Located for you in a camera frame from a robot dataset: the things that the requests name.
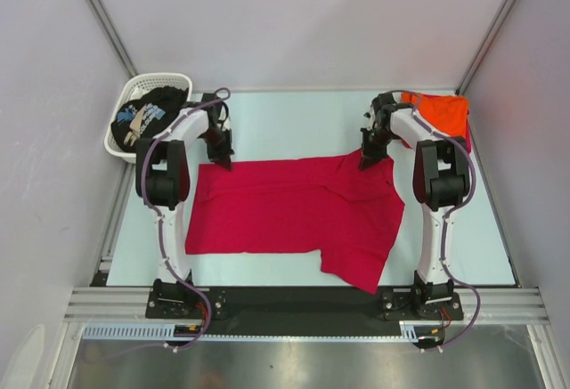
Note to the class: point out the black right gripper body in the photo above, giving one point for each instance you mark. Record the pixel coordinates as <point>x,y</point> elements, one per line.
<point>375,142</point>

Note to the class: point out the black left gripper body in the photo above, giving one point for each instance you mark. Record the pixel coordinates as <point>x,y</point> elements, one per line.
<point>218,142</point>

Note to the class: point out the red polo shirt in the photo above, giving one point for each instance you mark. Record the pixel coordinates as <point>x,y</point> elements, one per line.
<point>352,216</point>

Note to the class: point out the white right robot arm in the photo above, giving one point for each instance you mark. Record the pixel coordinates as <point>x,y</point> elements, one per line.
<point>443,181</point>

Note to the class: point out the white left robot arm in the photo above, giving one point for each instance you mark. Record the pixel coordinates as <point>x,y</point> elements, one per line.
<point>163,182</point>

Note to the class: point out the folded orange t shirt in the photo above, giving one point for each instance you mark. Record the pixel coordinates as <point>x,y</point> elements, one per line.
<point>446,113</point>

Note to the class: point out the black printed t shirt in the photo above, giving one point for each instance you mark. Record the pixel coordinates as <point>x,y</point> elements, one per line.
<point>147,116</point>

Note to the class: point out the white plastic laundry basket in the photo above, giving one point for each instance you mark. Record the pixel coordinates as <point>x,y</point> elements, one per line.
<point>135,88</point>

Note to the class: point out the grey slotted cable duct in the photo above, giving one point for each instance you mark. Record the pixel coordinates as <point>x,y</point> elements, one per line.
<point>141,332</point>

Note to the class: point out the aluminium frame rail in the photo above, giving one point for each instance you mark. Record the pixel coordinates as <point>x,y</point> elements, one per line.
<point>498,305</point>

